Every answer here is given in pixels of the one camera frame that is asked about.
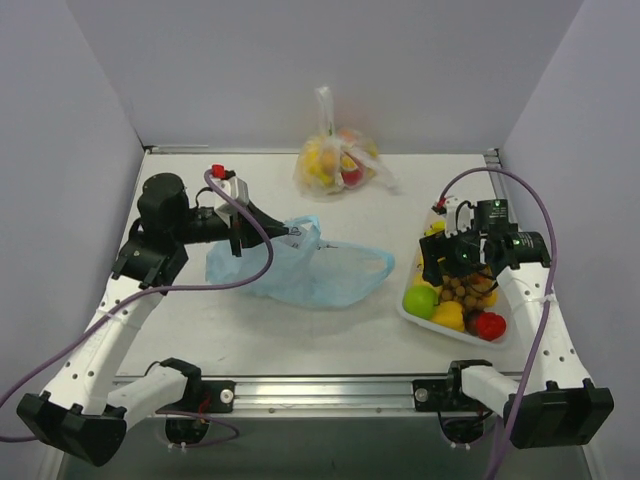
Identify green fake apple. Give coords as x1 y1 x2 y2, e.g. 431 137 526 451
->
402 285 439 320

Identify light blue plastic bag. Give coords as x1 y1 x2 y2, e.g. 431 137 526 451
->
238 215 395 309

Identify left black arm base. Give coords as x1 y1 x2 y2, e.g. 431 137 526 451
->
159 379 240 452

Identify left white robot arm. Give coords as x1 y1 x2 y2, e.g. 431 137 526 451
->
17 165 289 466

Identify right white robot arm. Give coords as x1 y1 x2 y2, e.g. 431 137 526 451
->
419 197 614 449

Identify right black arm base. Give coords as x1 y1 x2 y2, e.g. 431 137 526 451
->
411 359 493 450

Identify yellow fake banana bunch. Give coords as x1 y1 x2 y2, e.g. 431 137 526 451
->
424 220 446 237

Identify brown fake longan bunch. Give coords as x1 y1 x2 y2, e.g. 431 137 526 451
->
439 270 498 312

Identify yellow fake bell pepper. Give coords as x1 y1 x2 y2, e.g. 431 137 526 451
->
431 301 465 332

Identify red fake bell pepper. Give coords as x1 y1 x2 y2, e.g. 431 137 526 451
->
476 312 507 341

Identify clear tied bag of fruits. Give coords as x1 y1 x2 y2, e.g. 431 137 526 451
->
293 85 399 199

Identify white plastic basket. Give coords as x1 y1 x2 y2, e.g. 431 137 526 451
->
398 200 516 348

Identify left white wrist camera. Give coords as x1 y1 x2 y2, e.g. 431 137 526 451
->
205 164 250 227

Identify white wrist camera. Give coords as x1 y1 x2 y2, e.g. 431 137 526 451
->
432 196 475 238
205 164 250 227

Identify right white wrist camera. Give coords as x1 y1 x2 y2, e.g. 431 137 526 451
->
432 196 475 238

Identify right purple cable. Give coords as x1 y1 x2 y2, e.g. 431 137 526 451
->
439 167 557 479

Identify aluminium front rail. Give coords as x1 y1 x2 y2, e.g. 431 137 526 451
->
203 374 444 418

